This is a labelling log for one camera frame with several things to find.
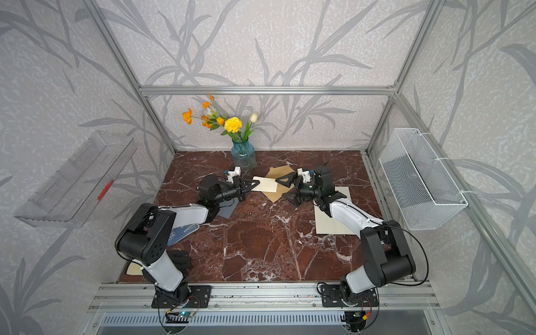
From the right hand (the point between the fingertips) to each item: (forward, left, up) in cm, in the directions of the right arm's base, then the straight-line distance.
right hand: (279, 186), depth 81 cm
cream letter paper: (+2, +5, -1) cm, 6 cm away
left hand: (+1, +8, 0) cm, 8 cm away
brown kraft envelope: (+21, +2, -18) cm, 28 cm away
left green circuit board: (-40, +34, -21) cm, 57 cm away
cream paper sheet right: (-7, -21, -20) cm, 30 cm away
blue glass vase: (+26, +18, -9) cm, 33 cm away
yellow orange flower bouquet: (+38, +32, +5) cm, 50 cm away
